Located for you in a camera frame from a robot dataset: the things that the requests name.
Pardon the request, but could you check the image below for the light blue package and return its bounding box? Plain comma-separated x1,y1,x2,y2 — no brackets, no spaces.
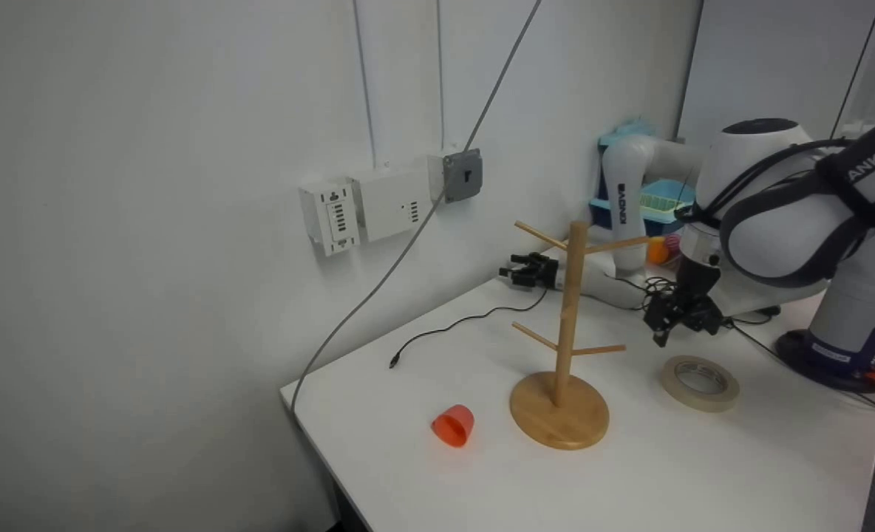
598,114,658,152

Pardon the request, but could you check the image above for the blue box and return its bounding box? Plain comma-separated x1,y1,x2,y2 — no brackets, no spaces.
587,176,704,240

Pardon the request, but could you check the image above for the wooden peg stand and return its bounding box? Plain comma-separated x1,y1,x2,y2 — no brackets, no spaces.
504,219,651,454

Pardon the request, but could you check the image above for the white labelled wall socket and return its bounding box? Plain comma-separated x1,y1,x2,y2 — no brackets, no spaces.
296,176,363,262

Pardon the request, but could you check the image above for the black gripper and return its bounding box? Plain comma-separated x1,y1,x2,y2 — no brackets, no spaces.
642,253,731,349

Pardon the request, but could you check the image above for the white wall junction box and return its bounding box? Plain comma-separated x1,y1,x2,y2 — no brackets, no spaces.
345,158,438,244

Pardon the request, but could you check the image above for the white wall conduit pipe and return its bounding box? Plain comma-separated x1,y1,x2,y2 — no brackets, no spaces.
432,0,453,157
349,0,382,176

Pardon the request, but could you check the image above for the grey hanging cable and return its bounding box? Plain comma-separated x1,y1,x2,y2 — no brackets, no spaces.
287,0,546,414

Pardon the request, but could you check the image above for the orange toy ball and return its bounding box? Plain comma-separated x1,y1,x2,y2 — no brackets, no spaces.
645,234,680,269

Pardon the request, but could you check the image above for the small orange plastic cup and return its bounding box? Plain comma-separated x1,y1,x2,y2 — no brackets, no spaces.
429,401,479,448

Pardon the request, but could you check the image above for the beige masking tape roll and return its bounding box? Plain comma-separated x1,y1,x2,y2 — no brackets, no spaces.
652,350,741,415

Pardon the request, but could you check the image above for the blue black robot base mount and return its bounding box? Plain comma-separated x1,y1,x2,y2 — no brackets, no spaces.
770,324,875,396

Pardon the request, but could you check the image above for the black clamp device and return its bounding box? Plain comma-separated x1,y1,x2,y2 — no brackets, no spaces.
496,251,561,293

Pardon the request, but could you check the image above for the thin black cable with plug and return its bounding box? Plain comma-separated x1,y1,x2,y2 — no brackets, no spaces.
386,282,552,373

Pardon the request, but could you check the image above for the black cable bundle on arm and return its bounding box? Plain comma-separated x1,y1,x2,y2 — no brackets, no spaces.
691,129,875,290

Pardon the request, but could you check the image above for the grey wall box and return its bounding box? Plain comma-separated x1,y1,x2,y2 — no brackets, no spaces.
438,145,488,207

